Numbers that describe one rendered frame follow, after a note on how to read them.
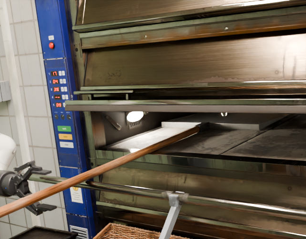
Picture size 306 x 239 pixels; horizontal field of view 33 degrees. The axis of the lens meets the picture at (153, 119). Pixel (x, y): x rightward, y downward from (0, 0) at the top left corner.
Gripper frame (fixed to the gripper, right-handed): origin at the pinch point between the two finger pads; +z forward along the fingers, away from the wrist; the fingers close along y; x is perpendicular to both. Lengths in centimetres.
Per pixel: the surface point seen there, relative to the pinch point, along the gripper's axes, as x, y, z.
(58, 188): -3.4, 0.1, 1.5
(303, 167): -54, 2, 65
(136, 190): -16.9, 3.0, 23.9
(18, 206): 13.4, 0.8, 1.9
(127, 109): -39.2, -19.7, 4.3
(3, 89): -50, -27, -86
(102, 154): -54, 4, -27
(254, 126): -102, 0, 23
